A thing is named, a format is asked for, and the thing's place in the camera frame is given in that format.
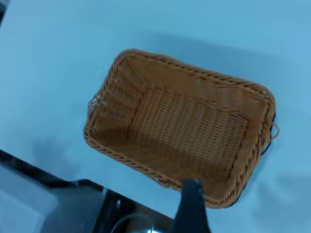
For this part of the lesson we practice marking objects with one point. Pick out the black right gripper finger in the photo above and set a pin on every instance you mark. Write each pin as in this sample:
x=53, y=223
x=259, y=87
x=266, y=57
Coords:
x=190, y=213

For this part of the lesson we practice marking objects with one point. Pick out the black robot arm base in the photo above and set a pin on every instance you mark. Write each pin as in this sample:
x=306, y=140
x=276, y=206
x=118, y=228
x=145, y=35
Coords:
x=109, y=213

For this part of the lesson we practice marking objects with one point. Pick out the orange woven wicker basket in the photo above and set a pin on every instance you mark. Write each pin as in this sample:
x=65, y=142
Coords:
x=184, y=126

